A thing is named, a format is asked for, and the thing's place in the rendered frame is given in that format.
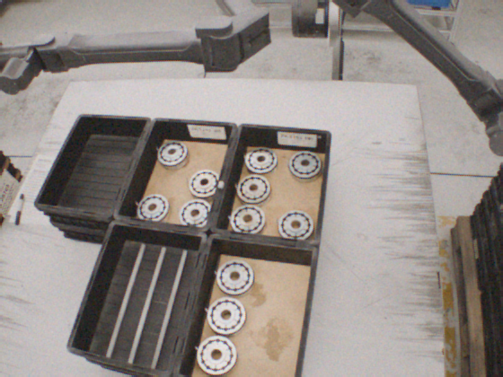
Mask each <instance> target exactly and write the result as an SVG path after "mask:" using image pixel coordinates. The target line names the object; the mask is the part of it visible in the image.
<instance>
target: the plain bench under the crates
mask: <svg viewBox="0 0 503 377"><path fill-rule="evenodd" d="M82 113H87V114H97V115H103V114H108V115H119V116H140V117H149V118H151V120H153V119H154V118H185V119H195V120H208V121H220V122H232V123H235V124H236V125H237V126H239V125H241V124H254V125H267V126H279V127H300V128H312V129H323V130H329V131H330V132H331V138H332V141H331V161H330V169H329V178H328V185H327V193H326V201H325V209H324V218H323V225H322V240H321V247H320V248H319V256H318V262H317V270H316V279H315V287H314V295H313V303H312V309H311V317H310V325H309V331H308V339H307V345H306V347H305V353H304V366H303V373H302V377H445V376H446V372H445V369H446V367H445V362H446V360H445V342H444V340H445V337H444V324H443V323H444V319H443V306H442V303H443V300H442V294H441V293H442V287H441V281H440V280H441V275H440V268H439V266H440V261H439V255H438V241H437V222H436V216H435V209H434V202H433V189H432V181H431V176H430V168H429V161H428V149H427V142H426V136H425V131H424V128H423V122H422V115H421V108H420V102H419V94H418V89H417V85H414V84H406V83H372V82H365V81H337V80H298V79H294V78H222V77H210V78H168V79H147V78H141V79H119V80H100V81H84V82H79V81H70V82H69V84H68V85H67V87H66V89H65V91H64V93H63V96H62V98H61V101H60V102H59V103H58V105H57V107H56V109H55V111H54V113H53V115H52V117H51V119H50V120H49V124H48V125H47V127H46V129H45V131H44V133H43V135H42V136H41V138H40V142H39V144H38V146H37V148H36V149H35V151H34V154H33V156H32V157H31V160H30V162H29V166H28V168H27V170H25V172H24V174H23V177H22V180H21V182H20V186H19V187H18V188H17V189H16V193H15V195H14V197H13V202H14V200H15V199H16V196H17V195H18V193H19V191H20V188H21V187H22V185H23V182H24V181H25V179H26V178H27V176H28V172H29V171H30V169H31V167H32V163H33V161H35V160H36V158H37V156H38V154H42V155H47V156H55V157H57V155H58V152H59V150H60V148H61V146H62V145H63V143H64V142H65V140H66V138H67V136H68V132H69V130H70V129H71V127H72V126H73V124H74V122H75V120H76V118H77V117H78V116H79V115H80V114H82ZM13 202H12V204H11V205H10V208H11V207H12V205H13ZM10 208H9V210H8V212H7V214H6V216H5V218H4V221H3V223H2V226H1V228H0V377H136V376H131V375H126V374H123V373H117V372H115V371H112V370H107V369H103V368H101V366H100V365H97V364H91V363H89V362H88V361H86V360H85V358H83V357H80V356H79V355H74V354H71V353H69V352H68V351H67V349H66V345H67V341H68V339H69V336H70V333H71V332H72V331H71V330H72V327H73V326H74V322H75V319H76V314H77V313H78V309H79V307H80V304H81V301H82V299H83V297H84V292H85V289H86V287H87V283H88V282H89V279H90V277H91V273H92V271H93V268H94V265H95V261H96V259H97V257H98V254H99V252H100V250H101V245H100V244H99V243H93V242H88V241H77V240H70V239H66V238H65V237H64V233H63V232H60V231H59V230H58V228H55V227H53V226H52V225H42V224H26V223H19V224H18V225H15V224H14V223H9V221H10V219H11V218H10V217H11V215H9V214H8V213H9V212H10Z"/></svg>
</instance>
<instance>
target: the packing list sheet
mask: <svg viewBox="0 0 503 377"><path fill-rule="evenodd" d="M55 159H56V157H55V156H47V155H42V154H38V156H37V158H36V160H35V161H33V163H32V167H31V169H30V171H29V172H28V176H27V178H26V179H25V181H24V182H23V185H22V187H21V188H20V191H19V193H18V195H17V196H16V199H15V200H14V202H13V205H12V207H11V208H10V212H9V213H8V214H9V215H11V217H10V218H11V219H10V221H9V223H14V221H15V217H16V215H17V207H18V204H19V201H20V195H21V194H23V195H24V197H23V204H22V211H21V219H20V223H26V224H42V225H52V224H51V223H50V222H49V216H45V215H44V214H43V212H42V211H39V210H38V209H37V208H36V206H34V201H35V200H36V196H37V195H38V193H39V192H40V187H41V185H43V183H44V181H45V178H46V177H47V175H48V173H49V170H50V169H51V165H52V163H53V162H54V161H55Z"/></svg>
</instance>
